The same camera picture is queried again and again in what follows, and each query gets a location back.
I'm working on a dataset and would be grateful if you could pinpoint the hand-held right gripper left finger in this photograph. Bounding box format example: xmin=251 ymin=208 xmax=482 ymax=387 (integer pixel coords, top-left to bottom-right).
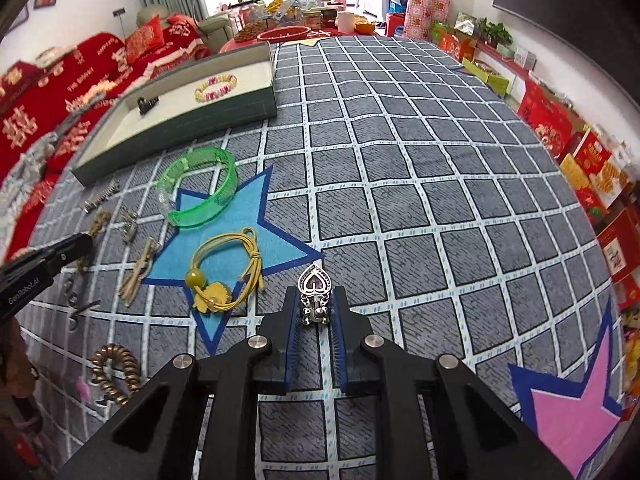
xmin=60 ymin=285 xmax=306 ymax=480

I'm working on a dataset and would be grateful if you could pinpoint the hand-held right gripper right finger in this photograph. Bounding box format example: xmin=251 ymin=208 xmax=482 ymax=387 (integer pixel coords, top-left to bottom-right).
xmin=331 ymin=286 xmax=576 ymax=480

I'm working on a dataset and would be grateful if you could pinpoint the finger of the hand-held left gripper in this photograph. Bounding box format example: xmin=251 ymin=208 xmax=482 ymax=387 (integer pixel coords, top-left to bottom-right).
xmin=46 ymin=233 xmax=96 ymax=273

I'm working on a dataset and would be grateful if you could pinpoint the brown braided hair tie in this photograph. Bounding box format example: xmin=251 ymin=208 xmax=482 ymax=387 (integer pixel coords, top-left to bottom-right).
xmin=75 ymin=210 xmax=112 ymax=271

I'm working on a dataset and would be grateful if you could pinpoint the silver heart hair clip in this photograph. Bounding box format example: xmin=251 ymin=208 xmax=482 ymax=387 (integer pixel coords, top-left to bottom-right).
xmin=297 ymin=263 xmax=334 ymax=329

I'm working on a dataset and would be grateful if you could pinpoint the small silver claw clip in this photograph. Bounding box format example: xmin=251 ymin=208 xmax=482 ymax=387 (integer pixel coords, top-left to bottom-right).
xmin=119 ymin=210 xmax=139 ymax=244

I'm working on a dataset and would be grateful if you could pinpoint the long silver hair clip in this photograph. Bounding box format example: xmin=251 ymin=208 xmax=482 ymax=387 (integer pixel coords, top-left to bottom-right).
xmin=83 ymin=182 xmax=121 ymax=211

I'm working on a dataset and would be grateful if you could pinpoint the beige hair clip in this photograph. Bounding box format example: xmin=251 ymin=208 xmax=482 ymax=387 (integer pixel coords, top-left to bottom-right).
xmin=118 ymin=237 xmax=162 ymax=306

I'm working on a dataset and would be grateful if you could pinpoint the yellow cord hair tie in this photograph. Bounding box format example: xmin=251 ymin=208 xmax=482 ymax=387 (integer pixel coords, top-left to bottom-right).
xmin=185 ymin=227 xmax=266 ymax=314

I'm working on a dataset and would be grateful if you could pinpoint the bronze spiral hair tie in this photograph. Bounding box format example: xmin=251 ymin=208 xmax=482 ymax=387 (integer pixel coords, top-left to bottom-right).
xmin=89 ymin=343 xmax=141 ymax=406

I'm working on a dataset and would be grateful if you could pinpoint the green-sided jewelry tray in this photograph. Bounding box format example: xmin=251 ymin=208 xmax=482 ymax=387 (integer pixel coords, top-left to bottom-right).
xmin=70 ymin=42 xmax=279 ymax=189

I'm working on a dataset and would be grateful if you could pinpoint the green transparent bangle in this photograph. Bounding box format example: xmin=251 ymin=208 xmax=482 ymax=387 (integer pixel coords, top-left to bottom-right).
xmin=155 ymin=146 xmax=239 ymax=231

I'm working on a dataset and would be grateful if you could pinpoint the person's left forearm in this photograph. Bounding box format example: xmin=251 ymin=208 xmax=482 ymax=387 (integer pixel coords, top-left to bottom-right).
xmin=0 ymin=317 xmax=41 ymax=461

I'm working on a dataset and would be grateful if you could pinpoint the blue star patch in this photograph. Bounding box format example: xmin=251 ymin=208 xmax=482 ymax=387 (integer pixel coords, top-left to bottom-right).
xmin=142 ymin=165 xmax=326 ymax=356

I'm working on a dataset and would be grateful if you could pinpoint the red sofa cover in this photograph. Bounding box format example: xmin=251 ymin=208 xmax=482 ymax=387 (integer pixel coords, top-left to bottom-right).
xmin=0 ymin=15 xmax=211 ymax=262

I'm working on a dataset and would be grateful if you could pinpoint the red patterned cushion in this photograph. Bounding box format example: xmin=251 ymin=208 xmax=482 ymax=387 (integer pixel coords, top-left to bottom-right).
xmin=124 ymin=15 xmax=166 ymax=64

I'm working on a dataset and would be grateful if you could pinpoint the pink star patch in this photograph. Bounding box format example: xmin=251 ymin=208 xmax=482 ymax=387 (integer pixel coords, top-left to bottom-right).
xmin=508 ymin=305 xmax=624 ymax=479

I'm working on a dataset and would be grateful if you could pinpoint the beige armchair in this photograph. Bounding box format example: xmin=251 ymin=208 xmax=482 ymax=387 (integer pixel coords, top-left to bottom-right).
xmin=197 ymin=12 xmax=236 ymax=44

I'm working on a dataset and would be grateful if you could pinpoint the red plastic basket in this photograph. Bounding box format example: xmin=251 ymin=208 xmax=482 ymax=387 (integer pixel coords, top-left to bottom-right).
xmin=255 ymin=24 xmax=311 ymax=44

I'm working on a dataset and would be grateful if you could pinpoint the red and yellow gift box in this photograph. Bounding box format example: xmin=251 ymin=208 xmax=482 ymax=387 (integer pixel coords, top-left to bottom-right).
xmin=559 ymin=129 xmax=629 ymax=211

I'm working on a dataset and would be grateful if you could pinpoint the green potted plant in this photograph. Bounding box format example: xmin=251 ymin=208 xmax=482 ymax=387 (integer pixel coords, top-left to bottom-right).
xmin=477 ymin=17 xmax=514 ymax=49

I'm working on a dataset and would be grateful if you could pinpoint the silver wire hair pin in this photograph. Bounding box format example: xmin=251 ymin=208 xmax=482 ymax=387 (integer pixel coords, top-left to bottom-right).
xmin=62 ymin=275 xmax=101 ymax=332

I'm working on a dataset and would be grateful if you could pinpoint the pastel beaded bracelet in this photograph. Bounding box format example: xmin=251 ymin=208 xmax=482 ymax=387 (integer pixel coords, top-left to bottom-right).
xmin=194 ymin=74 xmax=239 ymax=106

